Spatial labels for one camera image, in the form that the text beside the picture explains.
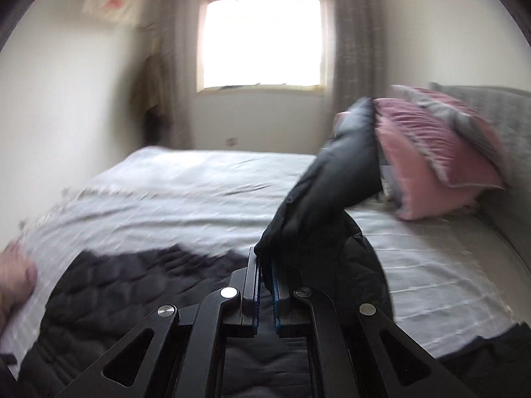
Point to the grey padded headboard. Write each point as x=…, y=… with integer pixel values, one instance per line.
x=514, y=132

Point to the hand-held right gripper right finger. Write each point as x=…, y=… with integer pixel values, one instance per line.
x=275, y=298

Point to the window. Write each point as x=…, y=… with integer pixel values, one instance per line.
x=261, y=41

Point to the pink grey folded quilt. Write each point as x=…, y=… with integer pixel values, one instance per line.
x=415, y=161

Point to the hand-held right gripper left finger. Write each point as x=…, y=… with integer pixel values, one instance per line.
x=257, y=298

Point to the grey checked bedspread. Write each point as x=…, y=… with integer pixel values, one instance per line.
x=186, y=199

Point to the pink velvet pillow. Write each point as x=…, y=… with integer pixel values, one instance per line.
x=460, y=116

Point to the person's left hand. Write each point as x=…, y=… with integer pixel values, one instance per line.
x=14, y=277

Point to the black puffer jacket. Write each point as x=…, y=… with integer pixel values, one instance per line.
x=340, y=174

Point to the white wall poster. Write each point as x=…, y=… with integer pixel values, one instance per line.
x=112, y=2

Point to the grey patterned curtain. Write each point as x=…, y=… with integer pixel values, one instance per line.
x=170, y=49
x=356, y=49

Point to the hanging brown clothes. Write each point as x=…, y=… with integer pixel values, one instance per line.
x=151, y=83

